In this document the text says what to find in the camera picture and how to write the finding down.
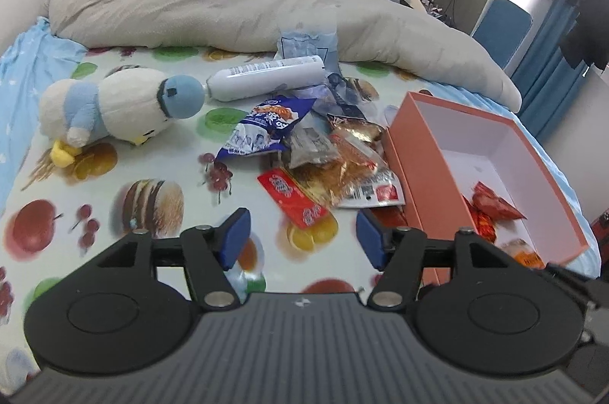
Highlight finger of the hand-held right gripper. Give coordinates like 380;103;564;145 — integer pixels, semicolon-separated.
546;262;609;307

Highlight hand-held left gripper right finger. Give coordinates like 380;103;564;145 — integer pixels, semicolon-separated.
356;208;512;310

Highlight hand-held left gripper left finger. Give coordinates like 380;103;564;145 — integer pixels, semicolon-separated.
95;208;252;310

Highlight pink cardboard box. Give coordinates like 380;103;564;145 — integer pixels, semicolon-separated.
383;91;590;286

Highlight orange white snack packet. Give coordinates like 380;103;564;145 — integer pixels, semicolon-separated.
499;238;547;269

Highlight dark red snack packet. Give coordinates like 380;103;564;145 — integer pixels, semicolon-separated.
464;195;498;243
471;181;528;221

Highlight flat red snack packet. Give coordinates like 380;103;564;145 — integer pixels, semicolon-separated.
257;168;331;230

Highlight brown orange snack packet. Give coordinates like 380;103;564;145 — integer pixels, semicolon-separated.
290;163;362;209

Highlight orange translucent snack packet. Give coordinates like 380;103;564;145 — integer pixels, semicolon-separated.
333;135;391;181

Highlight golden snack packet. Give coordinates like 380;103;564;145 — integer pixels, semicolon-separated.
328;116;386;145

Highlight silver grey snack packet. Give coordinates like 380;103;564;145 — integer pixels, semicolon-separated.
288;123;341;169

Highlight blue snack packet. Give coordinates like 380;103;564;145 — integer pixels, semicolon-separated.
215;96;319;160

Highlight fruit print mat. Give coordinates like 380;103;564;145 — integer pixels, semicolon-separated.
0;45;429;381

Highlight dark blue crumpled wrapper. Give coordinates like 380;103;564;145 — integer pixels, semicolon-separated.
326;73;379;119

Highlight white tube bottle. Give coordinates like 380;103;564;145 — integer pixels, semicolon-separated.
206;56;325;102

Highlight blue white plush penguin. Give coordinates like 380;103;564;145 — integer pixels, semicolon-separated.
38;68;207;169

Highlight clear blue plastic bag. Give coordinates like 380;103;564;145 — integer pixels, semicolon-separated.
276;28;340;69

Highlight blue curtain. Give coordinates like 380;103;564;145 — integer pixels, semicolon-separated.
509;0;588;143

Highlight grey duvet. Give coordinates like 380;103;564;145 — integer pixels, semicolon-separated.
48;0;523;112

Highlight small cosmetic bottles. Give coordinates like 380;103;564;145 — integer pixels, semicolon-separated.
416;0;450;17

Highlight blue chair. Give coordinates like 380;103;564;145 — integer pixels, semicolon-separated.
473;0;532;74

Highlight light blue bed sheet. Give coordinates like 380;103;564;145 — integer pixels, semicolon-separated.
0;16;603;281

